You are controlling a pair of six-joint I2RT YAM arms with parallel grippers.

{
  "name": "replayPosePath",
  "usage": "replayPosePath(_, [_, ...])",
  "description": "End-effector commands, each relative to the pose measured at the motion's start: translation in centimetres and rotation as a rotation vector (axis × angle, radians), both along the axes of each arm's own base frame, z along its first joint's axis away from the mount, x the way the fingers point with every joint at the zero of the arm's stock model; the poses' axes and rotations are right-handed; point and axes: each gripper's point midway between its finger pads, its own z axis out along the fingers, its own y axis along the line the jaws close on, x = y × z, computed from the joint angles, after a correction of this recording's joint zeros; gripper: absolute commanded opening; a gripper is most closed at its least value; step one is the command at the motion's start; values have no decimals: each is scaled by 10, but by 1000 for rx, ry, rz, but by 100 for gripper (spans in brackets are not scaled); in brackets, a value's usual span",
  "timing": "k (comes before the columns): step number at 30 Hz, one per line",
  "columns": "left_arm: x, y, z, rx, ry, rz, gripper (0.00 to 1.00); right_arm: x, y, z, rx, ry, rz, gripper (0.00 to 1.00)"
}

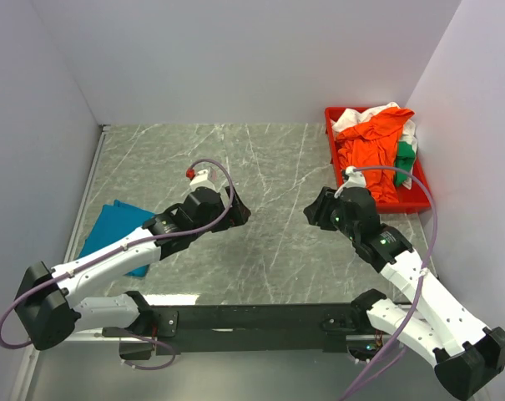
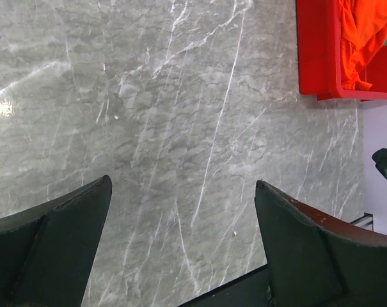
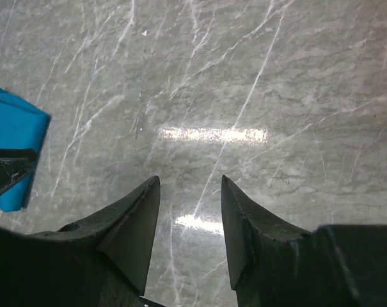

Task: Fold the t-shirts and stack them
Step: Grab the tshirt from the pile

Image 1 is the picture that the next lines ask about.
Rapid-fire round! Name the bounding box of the orange t-shirt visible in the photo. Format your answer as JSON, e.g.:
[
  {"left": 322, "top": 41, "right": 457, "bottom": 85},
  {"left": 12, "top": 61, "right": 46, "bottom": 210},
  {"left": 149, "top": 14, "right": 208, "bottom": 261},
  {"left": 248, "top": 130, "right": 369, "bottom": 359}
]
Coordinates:
[{"left": 334, "top": 106, "right": 416, "bottom": 205}]

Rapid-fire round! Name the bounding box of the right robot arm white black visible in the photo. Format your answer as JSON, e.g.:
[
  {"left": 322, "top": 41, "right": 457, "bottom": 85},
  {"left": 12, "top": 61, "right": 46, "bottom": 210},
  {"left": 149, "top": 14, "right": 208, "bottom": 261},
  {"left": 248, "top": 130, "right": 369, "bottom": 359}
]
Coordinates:
[{"left": 303, "top": 187, "right": 505, "bottom": 400}]

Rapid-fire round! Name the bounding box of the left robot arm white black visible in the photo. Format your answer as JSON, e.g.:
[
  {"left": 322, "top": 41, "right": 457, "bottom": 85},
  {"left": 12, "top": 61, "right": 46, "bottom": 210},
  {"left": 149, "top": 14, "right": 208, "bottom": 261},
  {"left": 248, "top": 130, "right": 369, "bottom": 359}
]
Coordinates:
[{"left": 9, "top": 186, "right": 251, "bottom": 351}]

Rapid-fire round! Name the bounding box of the red plastic bin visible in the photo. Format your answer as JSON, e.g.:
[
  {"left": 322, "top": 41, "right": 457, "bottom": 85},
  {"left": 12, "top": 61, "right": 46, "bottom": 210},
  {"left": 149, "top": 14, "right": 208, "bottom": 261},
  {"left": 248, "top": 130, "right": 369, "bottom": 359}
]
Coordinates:
[{"left": 324, "top": 106, "right": 431, "bottom": 214}]

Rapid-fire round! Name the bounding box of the green t-shirt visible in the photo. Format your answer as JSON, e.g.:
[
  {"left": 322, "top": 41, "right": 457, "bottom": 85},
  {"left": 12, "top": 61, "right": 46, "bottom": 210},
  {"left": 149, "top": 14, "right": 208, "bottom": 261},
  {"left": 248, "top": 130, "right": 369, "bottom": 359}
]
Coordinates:
[{"left": 394, "top": 141, "right": 417, "bottom": 187}]

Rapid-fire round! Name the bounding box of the folded blue t-shirt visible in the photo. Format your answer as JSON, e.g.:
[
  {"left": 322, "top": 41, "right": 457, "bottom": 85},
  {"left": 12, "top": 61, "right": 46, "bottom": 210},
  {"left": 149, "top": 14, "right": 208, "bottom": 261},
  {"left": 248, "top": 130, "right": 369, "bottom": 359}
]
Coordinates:
[{"left": 78, "top": 200, "right": 154, "bottom": 258}]

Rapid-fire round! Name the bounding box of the white t-shirt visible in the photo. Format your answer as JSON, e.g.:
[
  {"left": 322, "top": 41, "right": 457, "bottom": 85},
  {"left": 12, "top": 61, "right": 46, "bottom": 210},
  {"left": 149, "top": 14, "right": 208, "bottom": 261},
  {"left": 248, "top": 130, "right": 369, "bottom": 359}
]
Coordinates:
[{"left": 331, "top": 102, "right": 417, "bottom": 203}]

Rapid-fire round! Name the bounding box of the black base beam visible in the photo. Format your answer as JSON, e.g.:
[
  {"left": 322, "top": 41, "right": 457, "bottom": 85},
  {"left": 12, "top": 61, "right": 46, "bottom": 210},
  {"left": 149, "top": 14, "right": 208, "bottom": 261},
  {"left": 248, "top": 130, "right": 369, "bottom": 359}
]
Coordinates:
[{"left": 101, "top": 291, "right": 399, "bottom": 365}]

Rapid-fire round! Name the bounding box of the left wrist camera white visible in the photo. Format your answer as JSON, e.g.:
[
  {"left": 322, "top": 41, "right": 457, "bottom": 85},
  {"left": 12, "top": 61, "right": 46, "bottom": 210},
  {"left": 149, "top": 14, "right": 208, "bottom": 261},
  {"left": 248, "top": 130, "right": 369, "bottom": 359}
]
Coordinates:
[{"left": 186, "top": 168, "right": 216, "bottom": 192}]

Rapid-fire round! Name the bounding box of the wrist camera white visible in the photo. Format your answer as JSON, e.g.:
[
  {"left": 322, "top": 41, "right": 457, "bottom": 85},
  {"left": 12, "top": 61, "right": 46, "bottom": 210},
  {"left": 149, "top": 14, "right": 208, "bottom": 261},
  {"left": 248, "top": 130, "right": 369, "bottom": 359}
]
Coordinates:
[
  {"left": 334, "top": 166, "right": 366, "bottom": 199},
  {"left": 186, "top": 168, "right": 216, "bottom": 192}
]

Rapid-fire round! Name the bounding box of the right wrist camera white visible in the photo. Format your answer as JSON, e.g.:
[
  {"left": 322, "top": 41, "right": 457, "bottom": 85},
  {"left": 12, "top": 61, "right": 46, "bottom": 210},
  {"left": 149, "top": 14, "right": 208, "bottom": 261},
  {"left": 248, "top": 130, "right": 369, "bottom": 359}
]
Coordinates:
[{"left": 334, "top": 166, "right": 366, "bottom": 199}]

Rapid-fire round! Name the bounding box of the aluminium rail frame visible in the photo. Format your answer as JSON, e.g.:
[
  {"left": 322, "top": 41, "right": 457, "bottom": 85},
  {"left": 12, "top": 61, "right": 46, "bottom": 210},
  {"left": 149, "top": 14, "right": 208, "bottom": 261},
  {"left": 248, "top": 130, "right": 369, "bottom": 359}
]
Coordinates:
[{"left": 8, "top": 124, "right": 111, "bottom": 401}]

